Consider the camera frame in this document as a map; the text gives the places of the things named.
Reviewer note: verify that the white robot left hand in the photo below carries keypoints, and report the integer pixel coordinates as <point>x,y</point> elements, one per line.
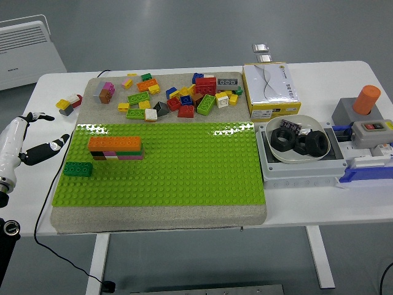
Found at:
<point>9,147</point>

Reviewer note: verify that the dark green toy brick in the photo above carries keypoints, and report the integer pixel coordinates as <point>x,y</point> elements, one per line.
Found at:
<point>78,169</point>

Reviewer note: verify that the orange toy brick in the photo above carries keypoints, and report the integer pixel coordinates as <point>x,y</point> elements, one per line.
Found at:
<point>127,143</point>
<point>146,84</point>
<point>101,143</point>

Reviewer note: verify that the magenta toy brick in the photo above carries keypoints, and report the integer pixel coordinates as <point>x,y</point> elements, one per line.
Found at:
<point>110,153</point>
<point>109,86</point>

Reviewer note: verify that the white toy brick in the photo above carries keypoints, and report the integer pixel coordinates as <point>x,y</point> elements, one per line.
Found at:
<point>221,100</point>
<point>150,114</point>
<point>208,76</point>
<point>111,158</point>
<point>72,98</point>

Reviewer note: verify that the black toy brick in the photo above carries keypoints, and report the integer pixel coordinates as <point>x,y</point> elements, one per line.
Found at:
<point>97,153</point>

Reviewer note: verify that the light pink toy brick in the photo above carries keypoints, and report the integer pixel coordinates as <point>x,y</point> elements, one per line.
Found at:
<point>130,157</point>

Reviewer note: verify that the lime green toy brick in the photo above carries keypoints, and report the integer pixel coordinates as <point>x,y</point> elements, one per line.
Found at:
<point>206,105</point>
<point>135,114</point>
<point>138,98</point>

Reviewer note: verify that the small pink toy brick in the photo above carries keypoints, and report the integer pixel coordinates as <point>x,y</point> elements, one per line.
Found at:
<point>125,81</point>

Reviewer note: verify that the small green toy brick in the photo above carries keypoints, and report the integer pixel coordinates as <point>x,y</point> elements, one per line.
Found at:
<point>146,77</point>
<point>238,91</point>

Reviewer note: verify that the grey sloped toy brick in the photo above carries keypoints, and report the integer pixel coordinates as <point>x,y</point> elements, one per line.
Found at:
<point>161,109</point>

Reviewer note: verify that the blue toy brick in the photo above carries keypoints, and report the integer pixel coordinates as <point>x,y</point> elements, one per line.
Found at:
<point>197,77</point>
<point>186,100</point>
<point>170,91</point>

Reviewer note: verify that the green studded baseplate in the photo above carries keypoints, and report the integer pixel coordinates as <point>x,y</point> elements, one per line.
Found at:
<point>184,172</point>

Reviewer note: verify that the red sloped toy brick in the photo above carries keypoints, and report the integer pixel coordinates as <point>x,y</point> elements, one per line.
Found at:
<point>186,112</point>

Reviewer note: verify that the large red toy brick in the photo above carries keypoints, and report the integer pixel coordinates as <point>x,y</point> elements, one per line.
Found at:
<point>205,86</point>

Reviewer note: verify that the white floor heater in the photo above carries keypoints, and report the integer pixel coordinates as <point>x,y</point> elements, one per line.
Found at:
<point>24,61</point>

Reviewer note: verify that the white table leg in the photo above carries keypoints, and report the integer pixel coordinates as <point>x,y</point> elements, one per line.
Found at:
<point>98,264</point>
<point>320,261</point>

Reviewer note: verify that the grey-brown mat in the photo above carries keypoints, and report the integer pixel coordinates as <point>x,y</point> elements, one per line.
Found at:
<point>153,219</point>

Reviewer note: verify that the large black hex nut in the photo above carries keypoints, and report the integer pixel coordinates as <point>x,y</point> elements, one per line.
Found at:
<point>299,150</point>
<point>276,146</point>
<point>311,150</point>

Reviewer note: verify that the white and yellow cardboard box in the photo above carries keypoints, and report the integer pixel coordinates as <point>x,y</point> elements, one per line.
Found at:
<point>270,89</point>

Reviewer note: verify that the metal floor socket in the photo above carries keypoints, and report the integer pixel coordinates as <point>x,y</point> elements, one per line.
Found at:
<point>264,58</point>
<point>260,48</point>

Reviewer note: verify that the white bowl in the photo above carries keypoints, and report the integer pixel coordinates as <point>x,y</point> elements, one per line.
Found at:
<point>287,157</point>

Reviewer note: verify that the purple circuit board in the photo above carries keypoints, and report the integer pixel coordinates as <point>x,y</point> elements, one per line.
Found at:
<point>290,124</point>

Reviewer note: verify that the grey junction box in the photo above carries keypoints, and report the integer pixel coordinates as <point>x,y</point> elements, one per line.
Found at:
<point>294,172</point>

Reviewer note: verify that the grey block holder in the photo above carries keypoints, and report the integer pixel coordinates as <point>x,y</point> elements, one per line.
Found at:
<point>344,113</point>

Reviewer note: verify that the blue and white fixture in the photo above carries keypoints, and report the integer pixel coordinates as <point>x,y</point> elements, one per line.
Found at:
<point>362,175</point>

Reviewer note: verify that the orange cylinder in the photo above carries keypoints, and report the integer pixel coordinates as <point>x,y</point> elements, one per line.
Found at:
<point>366,99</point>

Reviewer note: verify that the grey push-button switch box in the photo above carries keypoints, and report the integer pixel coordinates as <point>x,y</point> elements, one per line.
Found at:
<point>368,138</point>

